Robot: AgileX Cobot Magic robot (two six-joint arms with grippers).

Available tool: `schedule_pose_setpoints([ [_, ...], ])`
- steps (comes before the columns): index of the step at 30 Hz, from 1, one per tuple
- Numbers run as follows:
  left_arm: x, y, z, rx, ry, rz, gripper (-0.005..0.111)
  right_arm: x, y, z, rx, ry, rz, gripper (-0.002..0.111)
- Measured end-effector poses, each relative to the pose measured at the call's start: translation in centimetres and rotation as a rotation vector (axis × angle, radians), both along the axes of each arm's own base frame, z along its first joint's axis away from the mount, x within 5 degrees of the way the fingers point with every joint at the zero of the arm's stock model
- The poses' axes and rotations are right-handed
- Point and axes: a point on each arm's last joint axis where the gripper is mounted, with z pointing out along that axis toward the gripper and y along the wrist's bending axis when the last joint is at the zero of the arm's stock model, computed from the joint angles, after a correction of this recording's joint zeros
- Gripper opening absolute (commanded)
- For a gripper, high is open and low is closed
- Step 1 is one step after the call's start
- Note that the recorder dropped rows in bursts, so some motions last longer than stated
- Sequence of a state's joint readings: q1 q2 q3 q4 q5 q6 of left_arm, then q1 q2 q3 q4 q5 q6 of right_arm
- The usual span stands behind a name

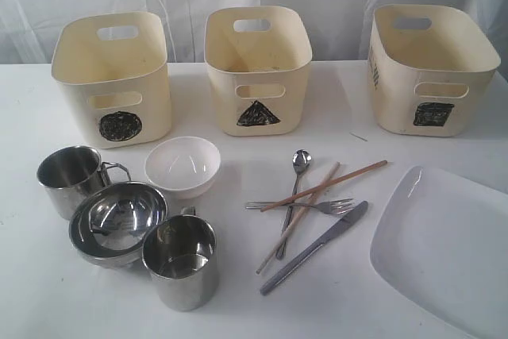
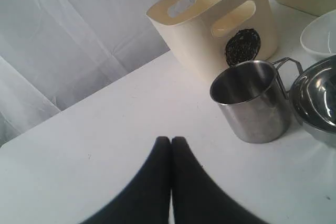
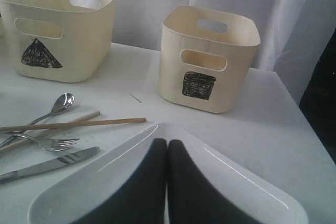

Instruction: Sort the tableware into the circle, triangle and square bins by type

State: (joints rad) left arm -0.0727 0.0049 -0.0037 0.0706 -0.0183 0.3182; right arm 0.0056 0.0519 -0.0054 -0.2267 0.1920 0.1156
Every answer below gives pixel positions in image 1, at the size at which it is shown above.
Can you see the white plastic bowl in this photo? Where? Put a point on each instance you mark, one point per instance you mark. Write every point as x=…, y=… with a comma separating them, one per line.
x=186, y=167

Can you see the steel fork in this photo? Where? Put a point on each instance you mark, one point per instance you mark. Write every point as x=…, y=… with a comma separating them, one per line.
x=328, y=207

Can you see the wooden chopstick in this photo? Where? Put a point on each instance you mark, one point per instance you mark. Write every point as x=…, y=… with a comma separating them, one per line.
x=287, y=232
x=337, y=180

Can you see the steel mug with band handle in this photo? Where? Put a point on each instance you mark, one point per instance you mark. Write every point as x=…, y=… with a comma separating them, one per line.
x=180, y=255

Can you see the stainless steel bowl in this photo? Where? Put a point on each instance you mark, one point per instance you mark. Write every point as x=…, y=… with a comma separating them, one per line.
x=108, y=228

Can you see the steel mug with wire handle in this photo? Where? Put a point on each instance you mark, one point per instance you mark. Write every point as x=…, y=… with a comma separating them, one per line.
x=72, y=174

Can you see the steel teaspoon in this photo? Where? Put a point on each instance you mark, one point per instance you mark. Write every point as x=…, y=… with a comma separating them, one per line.
x=301, y=162

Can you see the cream bin with triangle mark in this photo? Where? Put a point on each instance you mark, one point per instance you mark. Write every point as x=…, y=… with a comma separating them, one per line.
x=258, y=62

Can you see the small metal pin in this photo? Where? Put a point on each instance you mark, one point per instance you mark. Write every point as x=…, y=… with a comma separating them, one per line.
x=359, y=137

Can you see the steel table knife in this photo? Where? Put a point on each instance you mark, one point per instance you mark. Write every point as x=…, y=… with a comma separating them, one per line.
x=337, y=229

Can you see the cream bin with circle mark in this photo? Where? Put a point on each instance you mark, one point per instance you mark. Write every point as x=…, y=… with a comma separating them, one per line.
x=112, y=71

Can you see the cream bin with square mark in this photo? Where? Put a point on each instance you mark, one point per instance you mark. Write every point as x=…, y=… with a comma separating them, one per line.
x=430, y=65

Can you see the white square plate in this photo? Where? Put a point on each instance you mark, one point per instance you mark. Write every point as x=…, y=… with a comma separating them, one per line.
x=442, y=243

